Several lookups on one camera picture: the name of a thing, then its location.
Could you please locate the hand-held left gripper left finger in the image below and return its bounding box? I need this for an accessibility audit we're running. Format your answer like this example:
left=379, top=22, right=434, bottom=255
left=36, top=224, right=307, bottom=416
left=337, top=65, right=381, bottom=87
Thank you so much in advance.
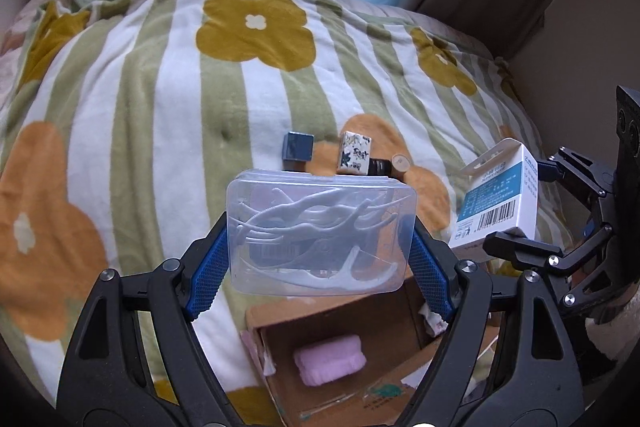
left=56, top=211, right=237, bottom=427

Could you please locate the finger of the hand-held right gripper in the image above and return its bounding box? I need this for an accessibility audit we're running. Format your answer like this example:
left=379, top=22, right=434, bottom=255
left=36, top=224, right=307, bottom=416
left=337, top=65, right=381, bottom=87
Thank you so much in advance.
left=537, top=146, right=619, bottom=228
left=482, top=230, right=626, bottom=319

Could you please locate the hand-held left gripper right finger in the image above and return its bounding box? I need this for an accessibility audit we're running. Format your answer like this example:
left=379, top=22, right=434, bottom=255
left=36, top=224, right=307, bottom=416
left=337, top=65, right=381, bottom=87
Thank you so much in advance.
left=407, top=218, right=586, bottom=427

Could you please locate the white and blue carton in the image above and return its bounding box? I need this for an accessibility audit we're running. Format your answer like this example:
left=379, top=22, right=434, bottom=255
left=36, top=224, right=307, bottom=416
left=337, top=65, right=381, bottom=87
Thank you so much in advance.
left=447, top=137, right=542, bottom=259

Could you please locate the brown cardboard box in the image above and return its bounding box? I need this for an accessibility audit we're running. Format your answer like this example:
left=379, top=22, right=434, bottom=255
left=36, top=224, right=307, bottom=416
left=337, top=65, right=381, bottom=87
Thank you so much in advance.
left=239, top=274, right=502, bottom=427

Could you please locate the clear plastic floss pick box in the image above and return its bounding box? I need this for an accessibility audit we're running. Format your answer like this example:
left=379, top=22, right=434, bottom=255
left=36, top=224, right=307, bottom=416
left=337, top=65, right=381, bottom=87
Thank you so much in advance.
left=225, top=169, right=419, bottom=297

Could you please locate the black bottle with beige cap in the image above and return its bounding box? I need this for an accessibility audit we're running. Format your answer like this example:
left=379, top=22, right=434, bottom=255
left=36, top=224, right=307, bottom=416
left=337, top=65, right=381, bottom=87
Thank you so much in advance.
left=367, top=153, right=412, bottom=182

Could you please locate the cream fluffy cloth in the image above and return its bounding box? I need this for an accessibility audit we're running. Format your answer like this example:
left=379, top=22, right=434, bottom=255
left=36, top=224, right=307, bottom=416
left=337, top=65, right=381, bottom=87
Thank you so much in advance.
left=584, top=283, right=640, bottom=360

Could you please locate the pink folded towel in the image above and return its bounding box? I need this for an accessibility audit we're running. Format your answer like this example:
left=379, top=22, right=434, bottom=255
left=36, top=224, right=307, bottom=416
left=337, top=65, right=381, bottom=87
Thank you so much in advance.
left=292, top=333, right=367, bottom=388

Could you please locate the beige board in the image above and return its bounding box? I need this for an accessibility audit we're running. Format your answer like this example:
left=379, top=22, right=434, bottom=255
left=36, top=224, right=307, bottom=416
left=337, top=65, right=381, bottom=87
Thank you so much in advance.
left=400, top=0, right=640, bottom=168

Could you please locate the white floral printed small box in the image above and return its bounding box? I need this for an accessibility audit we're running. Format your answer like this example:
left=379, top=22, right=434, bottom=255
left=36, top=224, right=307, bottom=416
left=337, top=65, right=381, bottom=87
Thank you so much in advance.
left=335, top=130, right=376, bottom=176

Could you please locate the dark blue cube box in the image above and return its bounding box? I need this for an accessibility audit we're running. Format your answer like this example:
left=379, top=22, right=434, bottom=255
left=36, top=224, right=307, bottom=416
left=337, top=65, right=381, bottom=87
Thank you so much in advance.
left=280, top=131, right=315, bottom=172

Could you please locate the striped flower print blanket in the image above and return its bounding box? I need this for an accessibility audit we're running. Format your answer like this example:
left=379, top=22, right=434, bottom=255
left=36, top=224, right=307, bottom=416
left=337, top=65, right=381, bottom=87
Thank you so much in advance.
left=0, top=0, right=577, bottom=409

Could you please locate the pink bed sheet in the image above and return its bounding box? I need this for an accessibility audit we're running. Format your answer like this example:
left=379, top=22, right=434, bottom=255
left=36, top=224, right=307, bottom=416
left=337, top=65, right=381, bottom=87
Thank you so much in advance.
left=0, top=0, right=76, bottom=58

